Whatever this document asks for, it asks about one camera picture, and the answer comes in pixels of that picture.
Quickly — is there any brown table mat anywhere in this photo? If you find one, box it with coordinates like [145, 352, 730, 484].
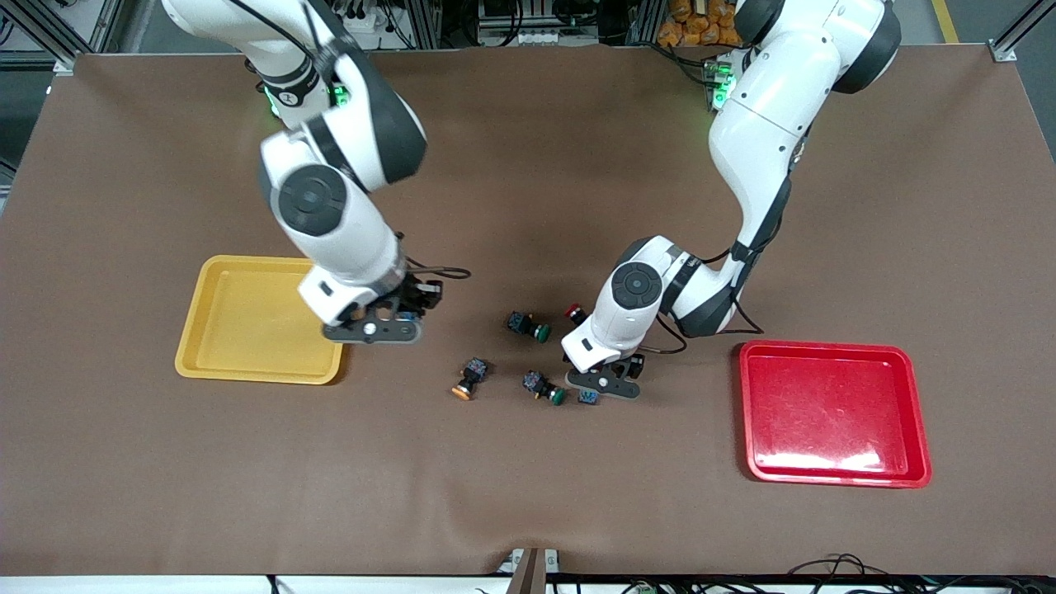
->
[0, 45, 1056, 578]

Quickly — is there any yellow plastic tray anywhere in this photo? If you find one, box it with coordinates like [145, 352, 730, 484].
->
[174, 255, 347, 386]

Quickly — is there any red plastic tray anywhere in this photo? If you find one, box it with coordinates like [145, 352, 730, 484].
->
[738, 340, 933, 489]

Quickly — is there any grey metal table clamp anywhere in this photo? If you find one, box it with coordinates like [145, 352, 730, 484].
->
[497, 547, 562, 594]

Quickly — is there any black background equipment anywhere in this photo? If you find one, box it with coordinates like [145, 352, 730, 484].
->
[441, 0, 661, 48]

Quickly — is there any orange packets pile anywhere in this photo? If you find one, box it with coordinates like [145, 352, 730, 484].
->
[658, 0, 743, 48]

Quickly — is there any green push button switch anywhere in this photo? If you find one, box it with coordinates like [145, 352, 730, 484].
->
[521, 370, 568, 407]
[506, 310, 553, 343]

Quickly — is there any black cable bundle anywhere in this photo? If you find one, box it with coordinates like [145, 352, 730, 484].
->
[619, 553, 1056, 594]

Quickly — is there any aluminium frame post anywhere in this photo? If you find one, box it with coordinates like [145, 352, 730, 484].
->
[0, 0, 125, 77]
[988, 0, 1056, 64]

